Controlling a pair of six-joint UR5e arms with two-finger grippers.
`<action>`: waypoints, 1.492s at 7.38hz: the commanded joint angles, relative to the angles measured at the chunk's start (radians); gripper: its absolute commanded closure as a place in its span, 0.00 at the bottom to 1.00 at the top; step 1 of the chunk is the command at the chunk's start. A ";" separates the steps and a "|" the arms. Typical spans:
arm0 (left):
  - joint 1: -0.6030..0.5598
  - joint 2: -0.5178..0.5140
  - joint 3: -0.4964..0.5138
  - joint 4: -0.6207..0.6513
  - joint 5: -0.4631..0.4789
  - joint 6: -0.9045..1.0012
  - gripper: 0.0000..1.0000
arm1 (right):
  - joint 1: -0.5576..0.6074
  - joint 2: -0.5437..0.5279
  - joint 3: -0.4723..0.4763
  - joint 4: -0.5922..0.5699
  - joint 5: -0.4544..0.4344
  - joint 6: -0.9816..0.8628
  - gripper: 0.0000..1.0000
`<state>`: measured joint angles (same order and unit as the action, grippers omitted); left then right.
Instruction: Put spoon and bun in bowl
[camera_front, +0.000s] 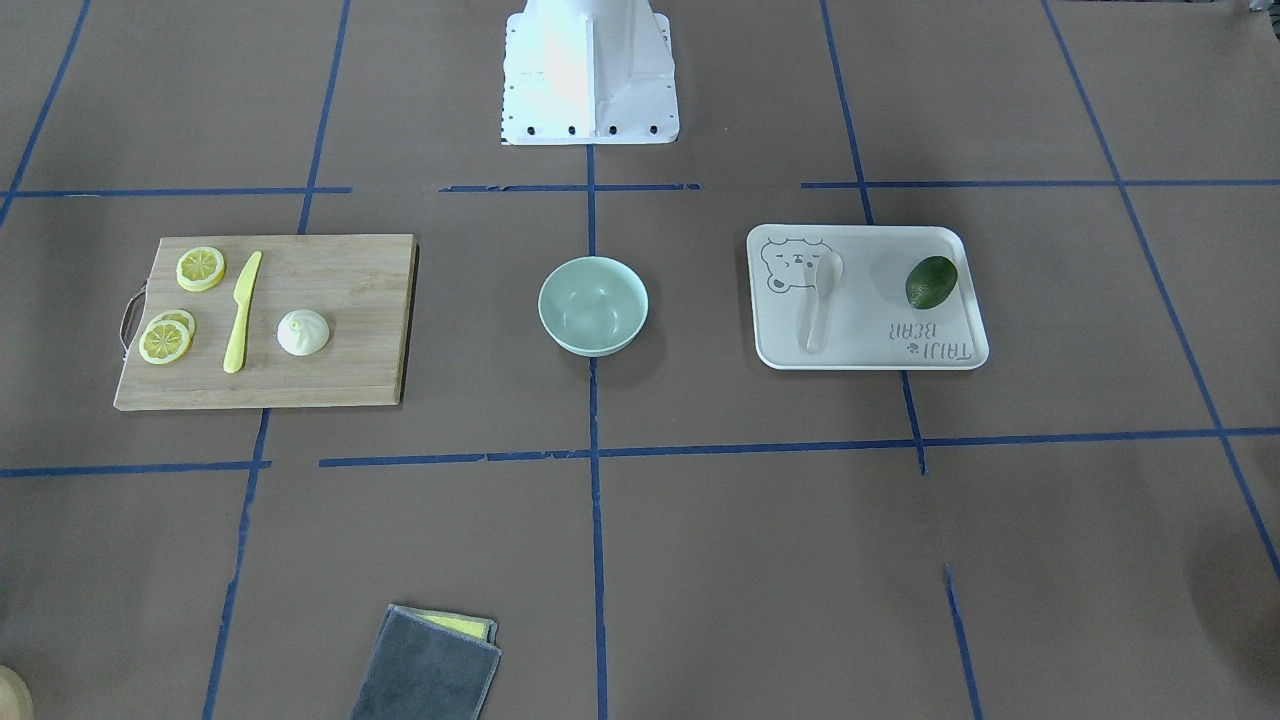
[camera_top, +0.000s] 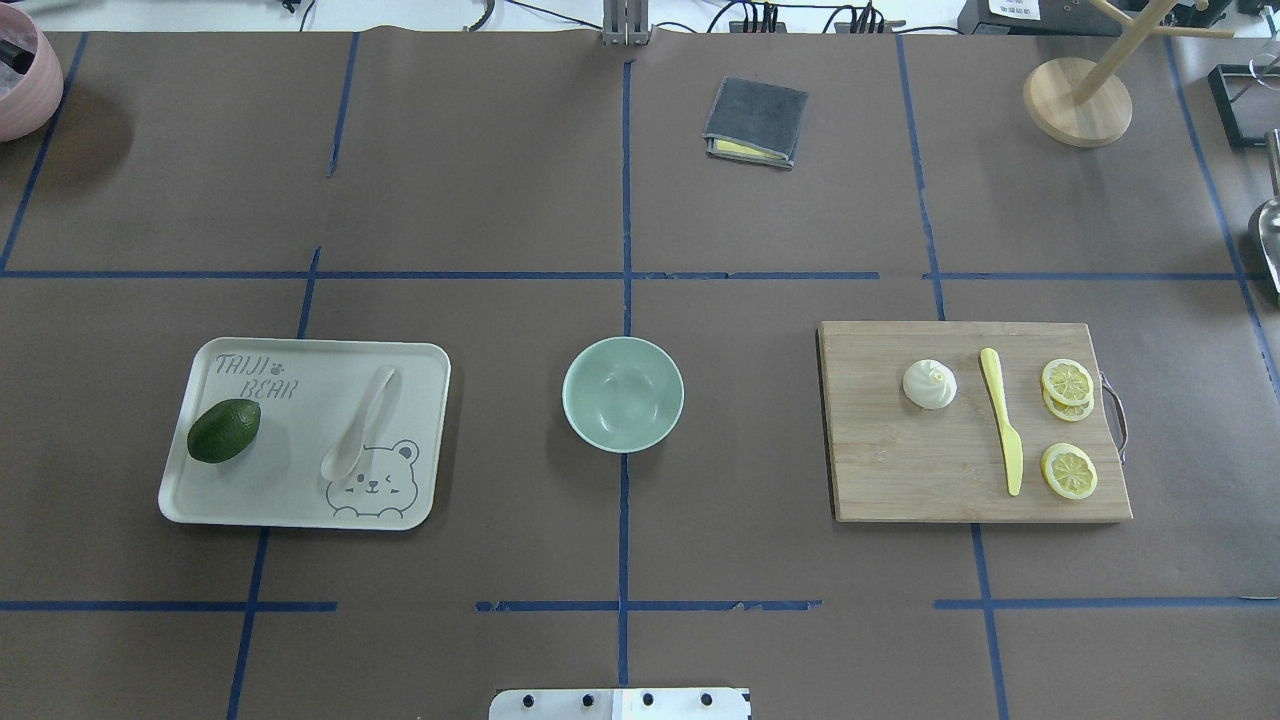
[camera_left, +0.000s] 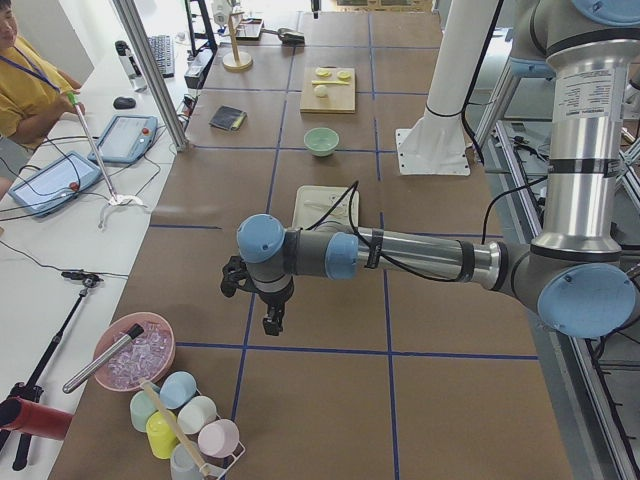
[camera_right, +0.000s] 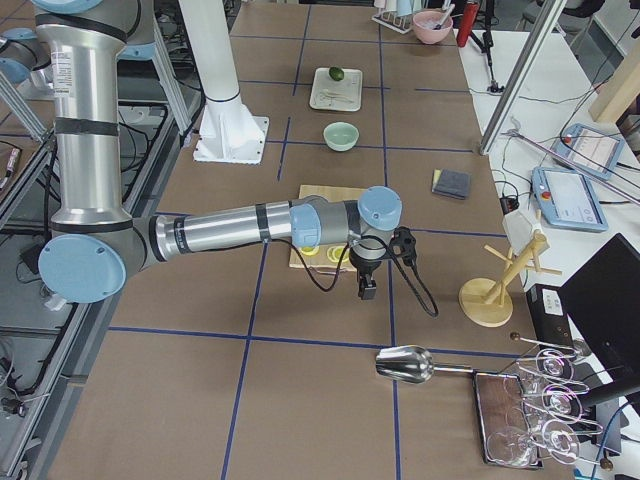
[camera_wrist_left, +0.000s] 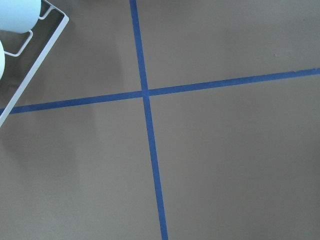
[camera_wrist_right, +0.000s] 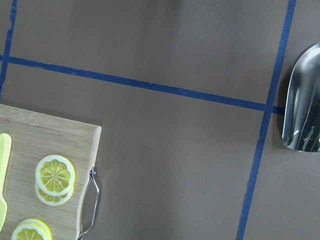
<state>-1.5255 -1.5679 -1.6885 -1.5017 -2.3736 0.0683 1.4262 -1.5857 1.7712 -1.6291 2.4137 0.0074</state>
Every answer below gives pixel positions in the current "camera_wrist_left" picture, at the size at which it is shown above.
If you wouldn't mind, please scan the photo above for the light blue cup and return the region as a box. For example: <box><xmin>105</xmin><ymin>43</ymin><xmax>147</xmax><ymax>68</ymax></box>
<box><xmin>0</xmin><ymin>0</ymin><xmax>41</xmax><ymax>34</ymax></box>

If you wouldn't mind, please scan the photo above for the white cup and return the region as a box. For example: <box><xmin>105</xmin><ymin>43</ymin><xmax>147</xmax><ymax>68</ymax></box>
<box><xmin>0</xmin><ymin>41</ymin><xmax>6</xmax><ymax>79</ymax></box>

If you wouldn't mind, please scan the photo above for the white wire cup rack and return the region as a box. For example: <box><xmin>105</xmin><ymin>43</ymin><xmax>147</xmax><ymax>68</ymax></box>
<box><xmin>0</xmin><ymin>0</ymin><xmax>69</xmax><ymax>123</ymax></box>

